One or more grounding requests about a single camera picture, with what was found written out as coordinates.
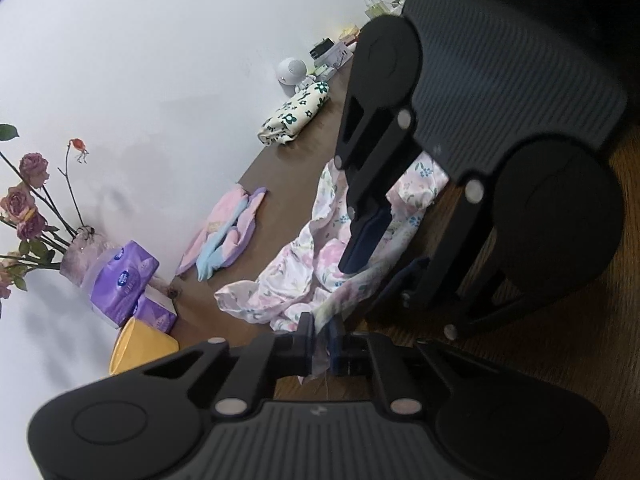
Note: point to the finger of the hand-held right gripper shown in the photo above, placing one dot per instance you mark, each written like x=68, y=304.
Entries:
x=365, y=245
x=400, y=282

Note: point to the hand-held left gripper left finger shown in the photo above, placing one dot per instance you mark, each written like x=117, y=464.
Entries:
x=307, y=341

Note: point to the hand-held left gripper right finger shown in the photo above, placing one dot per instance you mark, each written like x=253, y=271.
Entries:
x=336, y=348

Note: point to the pink floral dress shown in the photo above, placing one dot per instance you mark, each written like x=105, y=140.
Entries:
x=300, y=260

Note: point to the pink blue purple garment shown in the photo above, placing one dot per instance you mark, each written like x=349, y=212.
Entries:
x=220, y=240

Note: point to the green spray bottle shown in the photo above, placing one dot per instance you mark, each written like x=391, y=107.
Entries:
x=378, y=8

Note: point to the folded cream floral cloth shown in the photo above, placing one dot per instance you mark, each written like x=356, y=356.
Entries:
x=295, y=110

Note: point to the purple white tissue pack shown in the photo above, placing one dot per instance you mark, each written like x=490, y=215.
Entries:
x=157, y=315

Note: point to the yellow small box stack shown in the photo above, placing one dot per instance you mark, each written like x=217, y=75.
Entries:
x=348, y=34

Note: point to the yellow mug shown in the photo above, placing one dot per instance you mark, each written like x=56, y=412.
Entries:
x=140, y=345

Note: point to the green white small box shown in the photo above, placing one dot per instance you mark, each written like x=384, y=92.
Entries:
x=321, y=70

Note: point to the black charger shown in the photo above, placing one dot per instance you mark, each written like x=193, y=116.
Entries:
x=321, y=48

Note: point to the white robot-shaped speaker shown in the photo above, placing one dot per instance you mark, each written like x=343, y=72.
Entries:
x=290, y=70

